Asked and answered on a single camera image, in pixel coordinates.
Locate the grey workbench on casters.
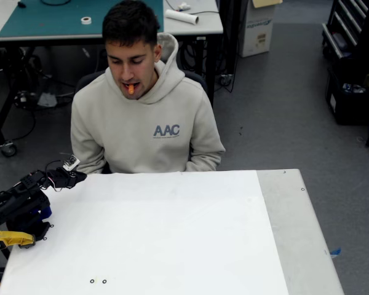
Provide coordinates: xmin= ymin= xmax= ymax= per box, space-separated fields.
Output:
xmin=0 ymin=0 xmax=224 ymax=157

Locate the black equipment rack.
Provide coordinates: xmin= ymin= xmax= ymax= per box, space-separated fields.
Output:
xmin=322 ymin=0 xmax=369 ymax=59

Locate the white paper tube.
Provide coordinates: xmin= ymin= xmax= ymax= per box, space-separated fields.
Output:
xmin=165 ymin=9 xmax=200 ymax=25

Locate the man in beige hoodie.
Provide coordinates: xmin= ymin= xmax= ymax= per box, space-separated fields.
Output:
xmin=70 ymin=0 xmax=226 ymax=175

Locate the white cardboard box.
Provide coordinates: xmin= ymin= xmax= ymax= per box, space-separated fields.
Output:
xmin=238 ymin=0 xmax=284 ymax=58

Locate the green cutting mat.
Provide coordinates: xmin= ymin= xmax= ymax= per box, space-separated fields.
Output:
xmin=0 ymin=0 xmax=164 ymax=39

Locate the white paper sheet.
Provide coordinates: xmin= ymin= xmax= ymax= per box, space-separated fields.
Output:
xmin=0 ymin=170 xmax=290 ymax=295

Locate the white gripper camera box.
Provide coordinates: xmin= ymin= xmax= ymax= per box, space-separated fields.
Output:
xmin=62 ymin=155 xmax=81 ymax=171

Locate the black storage bin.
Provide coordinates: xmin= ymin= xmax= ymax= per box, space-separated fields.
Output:
xmin=325 ymin=67 xmax=369 ymax=126

